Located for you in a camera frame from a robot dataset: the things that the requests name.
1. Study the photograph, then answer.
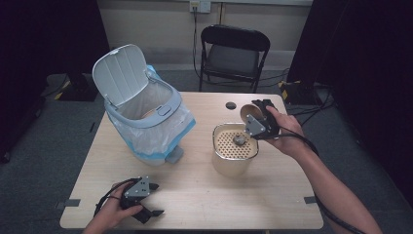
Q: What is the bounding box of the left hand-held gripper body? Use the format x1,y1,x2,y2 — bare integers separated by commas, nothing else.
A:
119,175,152,210

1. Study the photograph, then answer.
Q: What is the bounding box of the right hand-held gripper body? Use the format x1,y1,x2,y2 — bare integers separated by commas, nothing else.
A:
244,108,281,141

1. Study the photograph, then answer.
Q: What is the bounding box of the brown paper cup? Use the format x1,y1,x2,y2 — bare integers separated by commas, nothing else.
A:
239,103,266,126

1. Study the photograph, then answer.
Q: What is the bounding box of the beige perforated strainer container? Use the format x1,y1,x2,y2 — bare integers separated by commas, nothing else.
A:
211,122,260,178

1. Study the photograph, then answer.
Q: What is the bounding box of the white grey lidded trash bin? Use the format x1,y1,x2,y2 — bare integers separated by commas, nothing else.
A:
92,43,185,165

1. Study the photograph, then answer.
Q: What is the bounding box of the person's right hand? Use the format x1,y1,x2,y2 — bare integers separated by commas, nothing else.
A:
265,105,309,159

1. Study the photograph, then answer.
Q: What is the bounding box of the person's left hand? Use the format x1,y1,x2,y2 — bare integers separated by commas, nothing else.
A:
95,181,144,230

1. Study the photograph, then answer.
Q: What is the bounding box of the black stand base yellow tape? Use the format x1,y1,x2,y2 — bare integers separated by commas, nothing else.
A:
279,79,325,105
42,72,100,102

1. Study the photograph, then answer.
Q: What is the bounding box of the black folding chair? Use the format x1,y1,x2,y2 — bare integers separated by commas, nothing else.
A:
198,23,272,95

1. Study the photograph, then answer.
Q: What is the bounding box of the dark curtain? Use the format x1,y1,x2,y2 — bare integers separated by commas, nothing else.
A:
286,0,413,209
0,0,111,164

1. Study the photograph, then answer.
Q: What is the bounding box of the black floor cable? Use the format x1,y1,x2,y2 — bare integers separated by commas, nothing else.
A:
257,67,291,89
286,91,337,128

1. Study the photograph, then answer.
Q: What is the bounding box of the right hand-held gripper cable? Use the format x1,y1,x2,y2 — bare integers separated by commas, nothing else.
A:
252,125,361,234

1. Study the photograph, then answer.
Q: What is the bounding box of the black cable from wall socket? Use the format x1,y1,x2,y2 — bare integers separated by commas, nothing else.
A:
191,7,204,81

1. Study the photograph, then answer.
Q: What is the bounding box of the white wall socket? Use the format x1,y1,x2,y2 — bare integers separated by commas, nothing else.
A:
189,0,212,14

